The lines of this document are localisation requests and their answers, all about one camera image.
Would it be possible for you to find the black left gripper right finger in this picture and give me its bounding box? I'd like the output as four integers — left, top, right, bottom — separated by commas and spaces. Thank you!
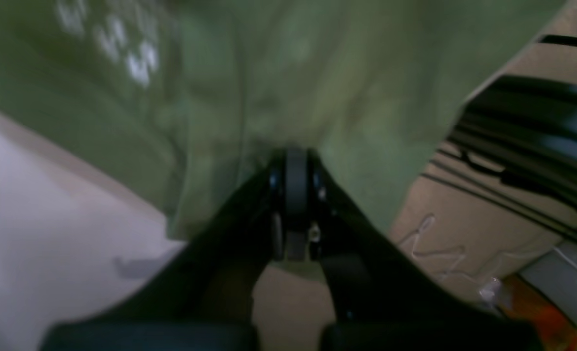
309, 151, 542, 351

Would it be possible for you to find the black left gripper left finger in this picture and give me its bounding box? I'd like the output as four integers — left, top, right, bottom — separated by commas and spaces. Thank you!
40, 148, 310, 351

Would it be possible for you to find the green t-shirt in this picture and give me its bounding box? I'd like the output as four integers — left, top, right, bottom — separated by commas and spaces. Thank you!
0, 0, 566, 238

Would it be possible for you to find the black table leg base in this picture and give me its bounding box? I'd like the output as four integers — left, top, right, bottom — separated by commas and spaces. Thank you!
420, 34, 577, 254

